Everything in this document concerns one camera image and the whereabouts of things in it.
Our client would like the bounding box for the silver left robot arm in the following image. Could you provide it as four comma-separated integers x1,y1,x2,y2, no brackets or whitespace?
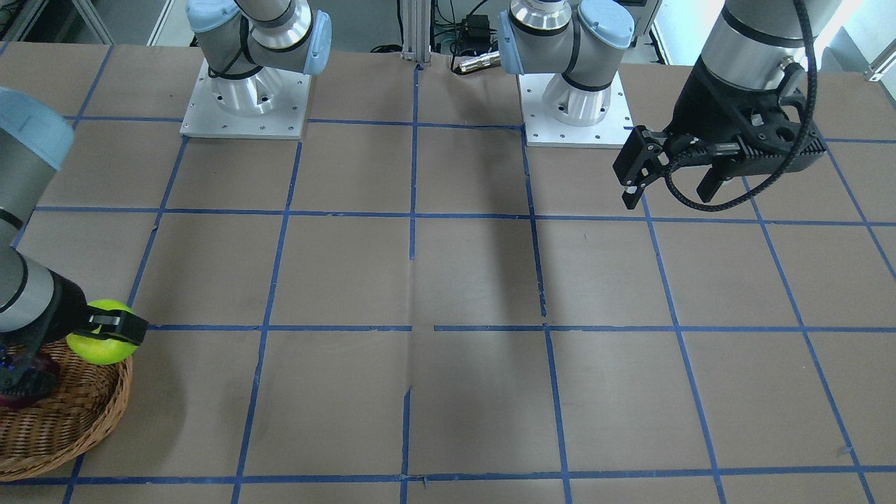
497,1,839,213

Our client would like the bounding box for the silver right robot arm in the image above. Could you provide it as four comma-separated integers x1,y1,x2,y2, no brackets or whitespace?
2,1,334,400

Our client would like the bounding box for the woven wicker basket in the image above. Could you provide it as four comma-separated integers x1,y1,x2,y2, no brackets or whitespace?
1,341,132,482

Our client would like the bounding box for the dark red apple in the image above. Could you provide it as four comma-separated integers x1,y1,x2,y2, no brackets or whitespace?
1,351,60,410

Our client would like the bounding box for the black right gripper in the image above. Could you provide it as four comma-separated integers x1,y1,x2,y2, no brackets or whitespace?
2,271,148,386

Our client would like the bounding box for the green apple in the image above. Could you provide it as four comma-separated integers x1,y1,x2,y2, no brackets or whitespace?
64,299,139,365

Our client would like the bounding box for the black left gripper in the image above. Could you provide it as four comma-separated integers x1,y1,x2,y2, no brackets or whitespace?
613,58,807,210

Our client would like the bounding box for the black power adapter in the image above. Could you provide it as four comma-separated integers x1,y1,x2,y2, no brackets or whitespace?
458,14,491,45

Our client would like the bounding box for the aluminium frame post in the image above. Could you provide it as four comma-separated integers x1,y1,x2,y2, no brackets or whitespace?
397,0,433,67

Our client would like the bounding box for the silver cable connector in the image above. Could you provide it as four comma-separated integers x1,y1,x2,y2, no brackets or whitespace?
451,51,501,76

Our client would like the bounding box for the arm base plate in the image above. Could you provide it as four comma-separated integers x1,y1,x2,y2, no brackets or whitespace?
518,73,634,148
180,62,313,141

